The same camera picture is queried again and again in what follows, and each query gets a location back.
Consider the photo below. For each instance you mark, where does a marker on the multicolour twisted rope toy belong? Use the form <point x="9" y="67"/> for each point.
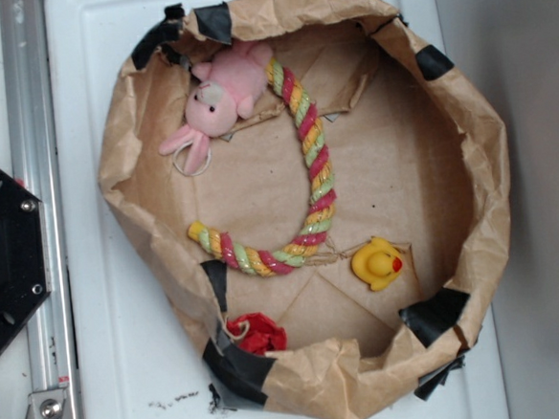
<point x="322" y="197"/>

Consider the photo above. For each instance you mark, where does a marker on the red crumpled plastic toy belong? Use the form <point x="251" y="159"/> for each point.
<point x="257" y="334"/>

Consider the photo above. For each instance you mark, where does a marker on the brown paper bag enclosure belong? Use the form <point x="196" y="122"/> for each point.
<point x="419" y="157"/>

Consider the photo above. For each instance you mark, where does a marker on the pink plush bunny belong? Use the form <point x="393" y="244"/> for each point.
<point x="229" y="87"/>

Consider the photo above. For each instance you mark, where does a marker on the aluminium extrusion rail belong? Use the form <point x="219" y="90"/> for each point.
<point x="51" y="335"/>

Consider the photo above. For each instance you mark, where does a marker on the yellow rubber duck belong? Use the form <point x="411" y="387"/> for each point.
<point x="378" y="263"/>

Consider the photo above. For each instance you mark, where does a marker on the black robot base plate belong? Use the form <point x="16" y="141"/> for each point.
<point x="23" y="271"/>

